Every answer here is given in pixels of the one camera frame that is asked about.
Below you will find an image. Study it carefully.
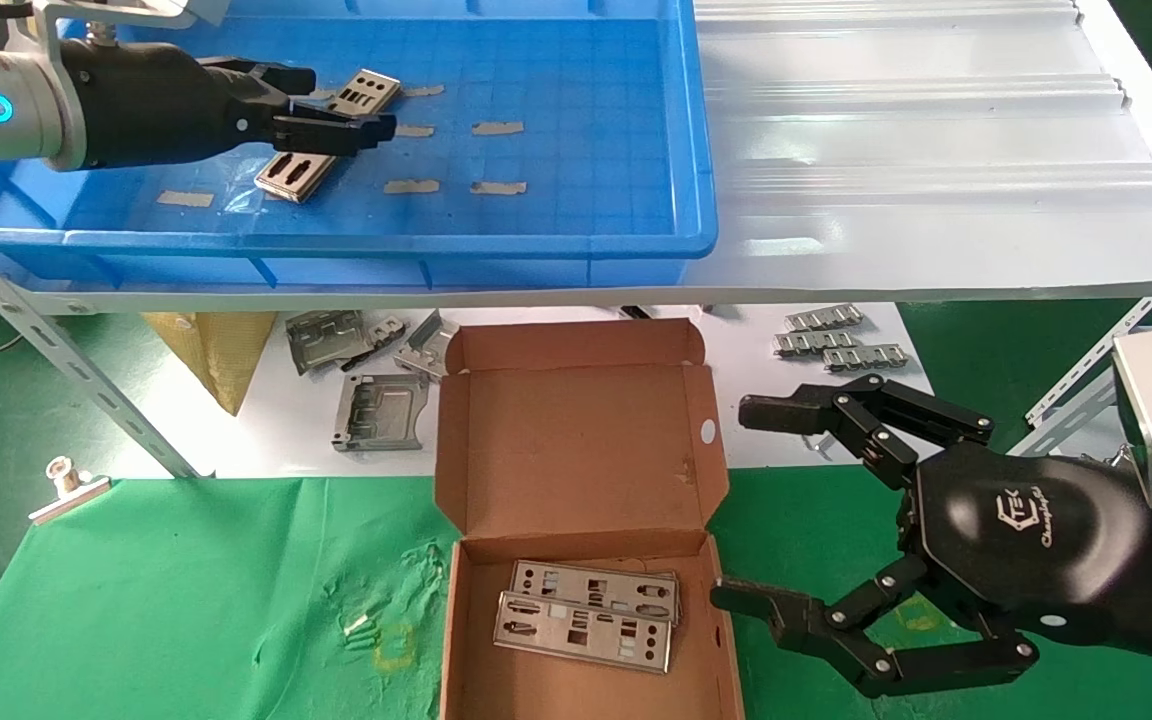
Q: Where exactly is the bent grey metal bracket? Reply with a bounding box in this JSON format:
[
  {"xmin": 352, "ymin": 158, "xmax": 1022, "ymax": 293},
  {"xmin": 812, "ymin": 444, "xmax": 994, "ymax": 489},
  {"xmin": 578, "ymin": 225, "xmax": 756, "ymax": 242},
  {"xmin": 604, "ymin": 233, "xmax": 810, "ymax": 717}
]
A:
[{"xmin": 394, "ymin": 310, "xmax": 459, "ymax": 381}]

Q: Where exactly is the grey stamped metal plate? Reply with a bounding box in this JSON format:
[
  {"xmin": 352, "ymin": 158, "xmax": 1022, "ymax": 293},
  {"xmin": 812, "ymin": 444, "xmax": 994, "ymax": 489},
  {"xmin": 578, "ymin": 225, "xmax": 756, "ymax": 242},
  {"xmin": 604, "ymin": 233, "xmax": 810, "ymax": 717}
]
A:
[
  {"xmin": 333, "ymin": 373, "xmax": 432, "ymax": 453},
  {"xmin": 284, "ymin": 310, "xmax": 372, "ymax": 377}
]

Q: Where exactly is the white ribbed shelf board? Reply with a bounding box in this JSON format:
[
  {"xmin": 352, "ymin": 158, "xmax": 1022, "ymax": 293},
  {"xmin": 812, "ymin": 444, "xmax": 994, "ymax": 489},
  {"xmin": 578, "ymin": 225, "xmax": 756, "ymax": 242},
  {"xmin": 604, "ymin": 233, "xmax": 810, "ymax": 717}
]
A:
[{"xmin": 0, "ymin": 0, "xmax": 1152, "ymax": 316}]

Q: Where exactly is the white paper sheet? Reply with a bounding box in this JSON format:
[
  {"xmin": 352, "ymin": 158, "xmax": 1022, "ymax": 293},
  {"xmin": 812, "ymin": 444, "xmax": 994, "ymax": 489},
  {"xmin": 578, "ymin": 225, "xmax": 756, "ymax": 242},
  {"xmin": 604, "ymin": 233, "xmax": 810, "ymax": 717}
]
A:
[{"xmin": 131, "ymin": 305, "xmax": 937, "ymax": 481}]

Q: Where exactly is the white slotted angle bar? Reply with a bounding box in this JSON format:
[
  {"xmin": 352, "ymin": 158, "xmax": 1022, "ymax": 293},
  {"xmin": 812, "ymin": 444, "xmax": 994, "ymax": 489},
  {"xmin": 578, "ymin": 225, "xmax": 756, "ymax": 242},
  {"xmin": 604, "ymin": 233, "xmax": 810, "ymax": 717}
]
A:
[
  {"xmin": 1024, "ymin": 295, "xmax": 1152, "ymax": 459},
  {"xmin": 0, "ymin": 212, "xmax": 202, "ymax": 479}
]

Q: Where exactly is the ribbed silver metal strip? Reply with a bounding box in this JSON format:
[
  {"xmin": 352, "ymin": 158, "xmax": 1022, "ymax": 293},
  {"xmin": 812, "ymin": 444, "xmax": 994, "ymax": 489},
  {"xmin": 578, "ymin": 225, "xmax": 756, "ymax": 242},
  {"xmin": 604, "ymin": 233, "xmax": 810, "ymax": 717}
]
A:
[
  {"xmin": 774, "ymin": 330, "xmax": 859, "ymax": 357},
  {"xmin": 786, "ymin": 304, "xmax": 865, "ymax": 333},
  {"xmin": 824, "ymin": 344, "xmax": 909, "ymax": 373}
]

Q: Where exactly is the metal spring clamp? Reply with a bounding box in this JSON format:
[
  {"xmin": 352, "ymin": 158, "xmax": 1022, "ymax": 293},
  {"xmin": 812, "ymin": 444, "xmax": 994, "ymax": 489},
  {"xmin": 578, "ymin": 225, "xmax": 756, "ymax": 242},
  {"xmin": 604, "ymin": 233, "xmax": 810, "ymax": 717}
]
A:
[{"xmin": 28, "ymin": 455, "xmax": 112, "ymax": 527}]

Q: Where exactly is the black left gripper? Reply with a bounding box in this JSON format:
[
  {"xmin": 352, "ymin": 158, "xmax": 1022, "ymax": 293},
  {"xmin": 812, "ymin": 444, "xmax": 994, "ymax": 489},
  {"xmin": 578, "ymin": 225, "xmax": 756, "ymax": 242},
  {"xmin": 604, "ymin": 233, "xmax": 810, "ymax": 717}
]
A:
[{"xmin": 61, "ymin": 38, "xmax": 397, "ymax": 169}]

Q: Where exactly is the yellow woven sack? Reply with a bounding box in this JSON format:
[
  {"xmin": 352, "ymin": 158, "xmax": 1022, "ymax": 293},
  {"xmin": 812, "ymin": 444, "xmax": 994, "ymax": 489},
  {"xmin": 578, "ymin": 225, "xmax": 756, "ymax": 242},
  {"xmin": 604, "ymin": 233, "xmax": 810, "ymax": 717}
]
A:
[{"xmin": 141, "ymin": 312, "xmax": 279, "ymax": 416}]

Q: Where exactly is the brown cardboard box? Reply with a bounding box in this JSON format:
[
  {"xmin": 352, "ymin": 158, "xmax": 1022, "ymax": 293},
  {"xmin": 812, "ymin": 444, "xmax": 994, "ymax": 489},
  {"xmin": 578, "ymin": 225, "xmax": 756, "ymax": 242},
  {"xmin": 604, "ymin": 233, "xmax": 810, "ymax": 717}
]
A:
[{"xmin": 434, "ymin": 318, "xmax": 745, "ymax": 720}]

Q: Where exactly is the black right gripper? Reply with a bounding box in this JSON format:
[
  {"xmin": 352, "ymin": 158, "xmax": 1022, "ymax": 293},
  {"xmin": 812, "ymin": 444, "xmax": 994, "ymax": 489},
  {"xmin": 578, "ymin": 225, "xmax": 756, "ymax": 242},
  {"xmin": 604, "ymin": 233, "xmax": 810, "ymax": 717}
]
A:
[{"xmin": 711, "ymin": 374, "xmax": 1152, "ymax": 699}]

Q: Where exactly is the green table cloth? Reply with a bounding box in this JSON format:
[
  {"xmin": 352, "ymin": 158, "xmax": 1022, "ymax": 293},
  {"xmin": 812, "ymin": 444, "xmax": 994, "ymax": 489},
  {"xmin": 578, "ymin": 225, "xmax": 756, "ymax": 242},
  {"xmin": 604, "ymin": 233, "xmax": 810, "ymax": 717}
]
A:
[{"xmin": 0, "ymin": 465, "xmax": 1152, "ymax": 720}]

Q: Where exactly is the blue plastic tray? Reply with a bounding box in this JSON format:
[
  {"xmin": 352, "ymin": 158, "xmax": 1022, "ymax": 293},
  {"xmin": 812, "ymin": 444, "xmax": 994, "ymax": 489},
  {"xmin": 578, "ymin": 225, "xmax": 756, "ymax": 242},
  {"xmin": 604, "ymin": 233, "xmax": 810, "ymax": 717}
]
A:
[{"xmin": 0, "ymin": 0, "xmax": 719, "ymax": 293}]

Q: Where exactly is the silver metal I/O shield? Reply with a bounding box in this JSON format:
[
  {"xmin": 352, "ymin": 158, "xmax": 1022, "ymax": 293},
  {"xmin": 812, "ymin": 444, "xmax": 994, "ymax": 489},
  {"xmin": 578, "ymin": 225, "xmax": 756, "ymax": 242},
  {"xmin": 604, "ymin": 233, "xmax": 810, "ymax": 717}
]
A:
[
  {"xmin": 254, "ymin": 68, "xmax": 403, "ymax": 205},
  {"xmin": 492, "ymin": 592, "xmax": 674, "ymax": 674},
  {"xmin": 508, "ymin": 560, "xmax": 682, "ymax": 626}
]

